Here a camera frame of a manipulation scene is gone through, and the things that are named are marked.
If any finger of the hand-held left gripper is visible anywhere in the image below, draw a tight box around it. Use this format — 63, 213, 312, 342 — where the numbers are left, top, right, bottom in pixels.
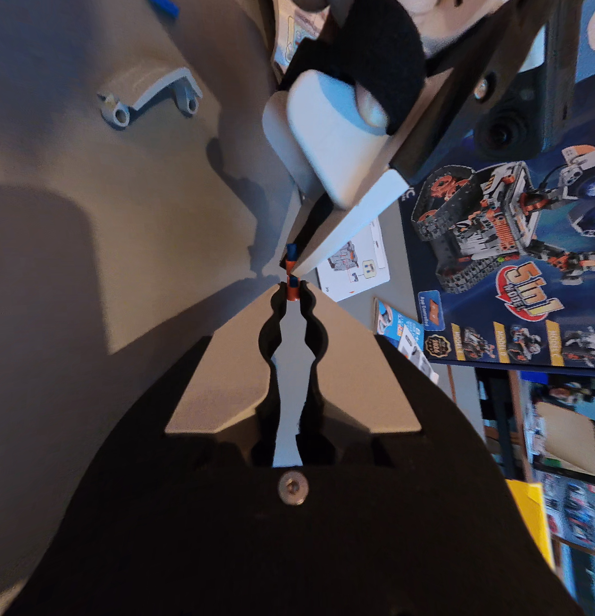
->
279, 185, 309, 270
293, 167, 410, 277

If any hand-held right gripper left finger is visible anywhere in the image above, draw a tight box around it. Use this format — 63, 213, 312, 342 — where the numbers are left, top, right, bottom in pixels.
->
165, 283, 286, 465

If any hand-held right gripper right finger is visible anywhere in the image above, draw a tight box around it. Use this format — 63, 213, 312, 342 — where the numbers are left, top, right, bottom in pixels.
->
297, 280, 422, 466

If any orange and blue toy pin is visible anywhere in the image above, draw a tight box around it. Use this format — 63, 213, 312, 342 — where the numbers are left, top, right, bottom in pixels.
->
285, 243, 303, 303

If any grey desk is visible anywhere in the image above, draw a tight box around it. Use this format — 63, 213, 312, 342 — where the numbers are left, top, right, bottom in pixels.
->
0, 0, 481, 616

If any person's left hand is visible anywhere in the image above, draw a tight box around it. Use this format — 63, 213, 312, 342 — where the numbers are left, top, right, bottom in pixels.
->
355, 0, 515, 136

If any light blue toy booklet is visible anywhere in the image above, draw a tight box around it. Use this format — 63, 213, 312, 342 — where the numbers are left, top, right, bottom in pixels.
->
373, 297, 440, 386

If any open toy instruction booklet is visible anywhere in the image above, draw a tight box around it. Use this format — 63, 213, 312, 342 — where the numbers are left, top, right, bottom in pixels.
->
272, 10, 391, 303

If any dark blue robot toy box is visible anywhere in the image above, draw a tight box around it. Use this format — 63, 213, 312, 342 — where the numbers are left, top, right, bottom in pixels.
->
398, 0, 595, 375

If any grey curved toy part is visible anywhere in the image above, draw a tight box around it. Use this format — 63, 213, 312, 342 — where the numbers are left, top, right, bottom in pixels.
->
98, 67, 203, 131

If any brown cardboard box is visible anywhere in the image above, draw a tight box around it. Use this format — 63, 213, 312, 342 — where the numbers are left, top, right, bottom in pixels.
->
535, 402, 595, 481

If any yellow plastic bin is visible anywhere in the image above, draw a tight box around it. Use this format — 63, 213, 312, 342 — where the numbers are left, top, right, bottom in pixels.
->
505, 478, 554, 571

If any storage shelf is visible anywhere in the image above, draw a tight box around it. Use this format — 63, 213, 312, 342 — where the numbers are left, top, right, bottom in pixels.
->
475, 368, 595, 602

